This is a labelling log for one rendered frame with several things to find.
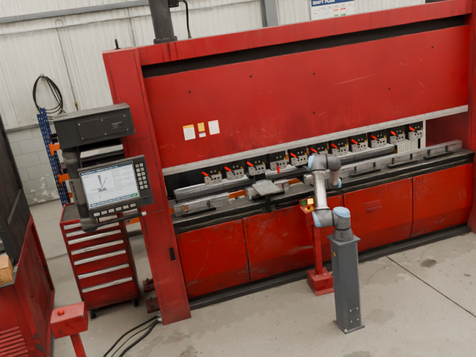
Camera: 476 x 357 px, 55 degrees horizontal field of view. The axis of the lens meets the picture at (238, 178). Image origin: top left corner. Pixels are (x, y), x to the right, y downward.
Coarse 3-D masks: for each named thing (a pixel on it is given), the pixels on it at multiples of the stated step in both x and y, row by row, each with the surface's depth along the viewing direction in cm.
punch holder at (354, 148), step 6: (348, 138) 422; (354, 138) 417; (360, 138) 418; (366, 138) 420; (348, 144) 425; (354, 144) 418; (366, 144) 422; (348, 150) 428; (354, 150) 420; (360, 150) 421
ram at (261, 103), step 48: (336, 48) 388; (384, 48) 400; (432, 48) 412; (192, 96) 366; (240, 96) 377; (288, 96) 388; (336, 96) 400; (384, 96) 413; (432, 96) 427; (192, 144) 377; (240, 144) 389
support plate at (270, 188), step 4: (256, 184) 405; (272, 184) 400; (256, 188) 395; (260, 188) 394; (264, 188) 392; (268, 188) 391; (272, 188) 390; (276, 188) 388; (260, 192) 386; (264, 192) 384; (268, 192) 383; (272, 192) 383
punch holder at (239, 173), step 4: (240, 160) 393; (224, 164) 396; (228, 164) 391; (232, 164) 392; (236, 164) 393; (240, 164) 394; (232, 168) 393; (236, 168) 394; (240, 168) 395; (228, 172) 392; (236, 172) 394; (240, 172) 397; (228, 176) 393; (232, 176) 395; (236, 176) 395; (240, 176) 397
